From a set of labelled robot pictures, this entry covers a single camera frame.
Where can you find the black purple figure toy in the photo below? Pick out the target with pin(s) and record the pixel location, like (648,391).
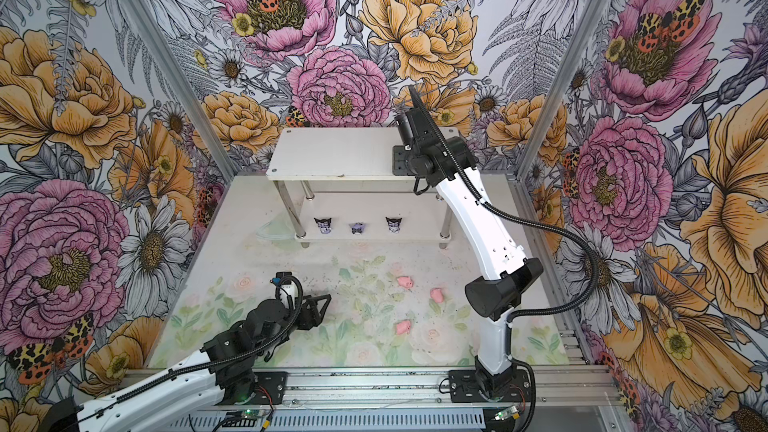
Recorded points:
(394,224)

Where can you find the aluminium corner post left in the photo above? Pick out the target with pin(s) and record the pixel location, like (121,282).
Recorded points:
(140,16)

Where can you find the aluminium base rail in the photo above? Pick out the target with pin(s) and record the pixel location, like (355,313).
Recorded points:
(331,389)

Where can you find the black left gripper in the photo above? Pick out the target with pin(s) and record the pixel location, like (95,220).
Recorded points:
(315,319)

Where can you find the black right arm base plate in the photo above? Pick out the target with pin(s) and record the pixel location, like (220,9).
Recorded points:
(476,386)

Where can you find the white two-tier shelf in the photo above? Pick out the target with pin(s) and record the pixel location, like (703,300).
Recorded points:
(346,174)

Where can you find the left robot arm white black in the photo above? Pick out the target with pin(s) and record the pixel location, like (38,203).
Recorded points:
(220,373)

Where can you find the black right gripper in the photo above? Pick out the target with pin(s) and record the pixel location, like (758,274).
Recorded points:
(406,147)

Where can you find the grey slotted cable duct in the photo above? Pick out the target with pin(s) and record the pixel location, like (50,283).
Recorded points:
(456,419)

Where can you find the pink pig toy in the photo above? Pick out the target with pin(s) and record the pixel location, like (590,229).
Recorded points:
(403,327)
(405,282)
(437,295)

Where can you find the aluminium corner post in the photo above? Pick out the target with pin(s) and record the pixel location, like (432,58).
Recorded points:
(583,32)
(140,16)

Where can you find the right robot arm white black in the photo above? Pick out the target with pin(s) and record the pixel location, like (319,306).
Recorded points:
(505,270)

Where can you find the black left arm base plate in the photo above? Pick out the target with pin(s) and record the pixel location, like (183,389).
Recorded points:
(269,388)

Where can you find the aluminium corner post right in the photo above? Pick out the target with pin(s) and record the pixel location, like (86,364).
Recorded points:
(583,32)

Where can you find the purple black-eared figure toy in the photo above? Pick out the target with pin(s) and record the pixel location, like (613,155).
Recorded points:
(324,225)

